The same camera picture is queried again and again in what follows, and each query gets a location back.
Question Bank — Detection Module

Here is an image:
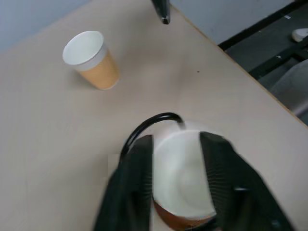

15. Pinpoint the white object on floor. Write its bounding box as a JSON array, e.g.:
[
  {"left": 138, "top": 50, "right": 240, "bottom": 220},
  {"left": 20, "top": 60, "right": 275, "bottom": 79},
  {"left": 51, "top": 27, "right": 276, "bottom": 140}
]
[{"left": 291, "top": 27, "right": 308, "bottom": 41}]

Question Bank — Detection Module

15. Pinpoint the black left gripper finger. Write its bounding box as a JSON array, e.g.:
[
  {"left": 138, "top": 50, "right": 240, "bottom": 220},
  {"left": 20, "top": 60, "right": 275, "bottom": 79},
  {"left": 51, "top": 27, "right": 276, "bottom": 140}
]
[
  {"left": 93, "top": 134, "right": 154, "bottom": 231},
  {"left": 199, "top": 131, "right": 297, "bottom": 231}
]

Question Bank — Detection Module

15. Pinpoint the black wire cup holder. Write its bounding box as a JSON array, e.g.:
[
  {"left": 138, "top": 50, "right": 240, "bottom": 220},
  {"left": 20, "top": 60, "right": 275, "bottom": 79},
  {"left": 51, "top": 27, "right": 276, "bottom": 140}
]
[{"left": 119, "top": 112, "right": 185, "bottom": 167}]

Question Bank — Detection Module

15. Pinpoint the orange ribbed paper cup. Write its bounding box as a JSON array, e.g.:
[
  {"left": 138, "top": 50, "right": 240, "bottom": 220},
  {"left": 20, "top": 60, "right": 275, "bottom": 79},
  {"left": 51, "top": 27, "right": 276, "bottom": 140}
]
[
  {"left": 152, "top": 121, "right": 217, "bottom": 231},
  {"left": 62, "top": 30, "right": 120, "bottom": 90}
]

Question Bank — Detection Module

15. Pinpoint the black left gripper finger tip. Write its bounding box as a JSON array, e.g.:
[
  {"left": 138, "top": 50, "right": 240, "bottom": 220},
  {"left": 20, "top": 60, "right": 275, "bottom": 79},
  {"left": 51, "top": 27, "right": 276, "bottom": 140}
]
[{"left": 151, "top": 0, "right": 172, "bottom": 25}]

